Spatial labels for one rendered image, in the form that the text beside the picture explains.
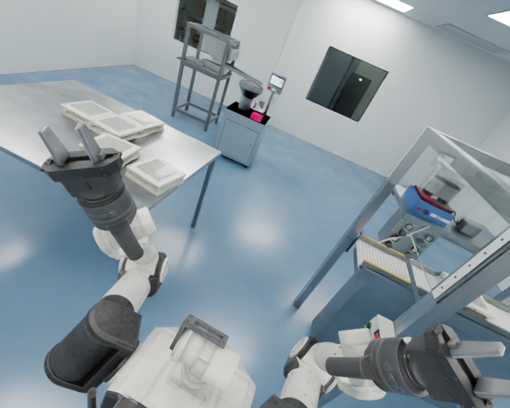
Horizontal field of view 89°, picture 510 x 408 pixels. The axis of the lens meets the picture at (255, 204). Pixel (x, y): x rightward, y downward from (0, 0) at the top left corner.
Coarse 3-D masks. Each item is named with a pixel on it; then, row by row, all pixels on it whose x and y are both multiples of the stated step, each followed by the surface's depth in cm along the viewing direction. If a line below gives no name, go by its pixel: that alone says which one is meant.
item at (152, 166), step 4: (156, 160) 163; (148, 164) 157; (152, 164) 159; (156, 164) 161; (160, 164) 161; (144, 168) 152; (148, 168) 154; (152, 168) 155; (156, 168) 156; (160, 168) 158; (164, 168) 161; (168, 168) 161; (152, 172) 153; (156, 172) 153; (160, 172) 156; (164, 172) 157; (168, 172) 157; (156, 176) 151; (160, 176) 152
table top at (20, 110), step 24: (0, 96) 172; (24, 96) 183; (48, 96) 194; (72, 96) 207; (96, 96) 223; (0, 120) 153; (24, 120) 162; (48, 120) 170; (72, 120) 181; (0, 144) 138; (24, 144) 144; (72, 144) 159; (144, 144) 189; (168, 144) 202; (192, 144) 215; (192, 168) 186; (144, 192) 148; (168, 192) 156
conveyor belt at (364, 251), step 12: (360, 240) 182; (360, 252) 171; (372, 252) 176; (384, 252) 181; (360, 264) 162; (384, 264) 169; (396, 264) 174; (408, 276) 168; (420, 276) 173; (492, 312) 169; (504, 312) 174; (504, 324) 164
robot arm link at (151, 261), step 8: (152, 248) 73; (144, 256) 70; (152, 256) 74; (160, 256) 79; (128, 264) 76; (136, 264) 77; (144, 264) 75; (152, 264) 77; (160, 264) 78; (152, 272) 77
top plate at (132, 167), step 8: (144, 160) 160; (160, 160) 166; (128, 168) 150; (136, 168) 151; (176, 168) 166; (144, 176) 148; (168, 176) 156; (176, 176) 159; (152, 184) 146; (160, 184) 148; (168, 184) 153
